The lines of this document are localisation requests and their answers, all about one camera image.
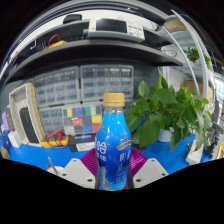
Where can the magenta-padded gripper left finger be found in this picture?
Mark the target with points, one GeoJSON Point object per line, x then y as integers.
{"type": "Point", "coordinates": [77, 171]}

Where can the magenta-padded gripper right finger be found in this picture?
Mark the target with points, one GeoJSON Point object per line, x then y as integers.
{"type": "Point", "coordinates": [149, 171]}

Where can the blue drink bottle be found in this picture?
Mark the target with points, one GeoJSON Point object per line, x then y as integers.
{"type": "Point", "coordinates": [113, 143]}

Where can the silver stirring spoon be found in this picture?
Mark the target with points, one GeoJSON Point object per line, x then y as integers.
{"type": "Point", "coordinates": [52, 165]}

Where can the black box with white label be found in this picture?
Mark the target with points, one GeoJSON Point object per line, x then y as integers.
{"type": "Point", "coordinates": [82, 143]}

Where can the yellow multimeter with red leads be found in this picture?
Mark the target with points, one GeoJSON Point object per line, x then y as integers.
{"type": "Point", "coordinates": [55, 143]}

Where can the white power adapter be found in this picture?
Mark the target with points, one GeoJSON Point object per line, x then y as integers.
{"type": "Point", "coordinates": [194, 155]}

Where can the clear organizer with coloured parts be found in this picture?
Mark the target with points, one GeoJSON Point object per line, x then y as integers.
{"type": "Point", "coordinates": [83, 119]}

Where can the grey parts drawer cabinet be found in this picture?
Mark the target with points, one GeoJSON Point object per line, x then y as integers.
{"type": "Point", "coordinates": [106, 82]}
{"type": "Point", "coordinates": [56, 86]}
{"type": "Point", "coordinates": [53, 120]}

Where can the green potted plant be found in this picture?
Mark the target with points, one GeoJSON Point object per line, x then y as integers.
{"type": "Point", "coordinates": [160, 110]}

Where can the black rounded case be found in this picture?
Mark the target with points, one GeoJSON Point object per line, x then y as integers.
{"type": "Point", "coordinates": [29, 126]}

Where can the small white box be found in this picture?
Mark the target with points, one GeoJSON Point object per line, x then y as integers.
{"type": "Point", "coordinates": [15, 140]}

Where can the dark grey upright box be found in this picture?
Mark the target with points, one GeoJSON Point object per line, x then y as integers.
{"type": "Point", "coordinates": [10, 118]}

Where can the white shelving unit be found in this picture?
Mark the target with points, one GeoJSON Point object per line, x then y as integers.
{"type": "Point", "coordinates": [200, 83]}

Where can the dark workbench shelf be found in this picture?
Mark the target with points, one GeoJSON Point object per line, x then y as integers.
{"type": "Point", "coordinates": [100, 53]}

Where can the grey oscilloscope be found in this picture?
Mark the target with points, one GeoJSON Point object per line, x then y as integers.
{"type": "Point", "coordinates": [113, 28]}

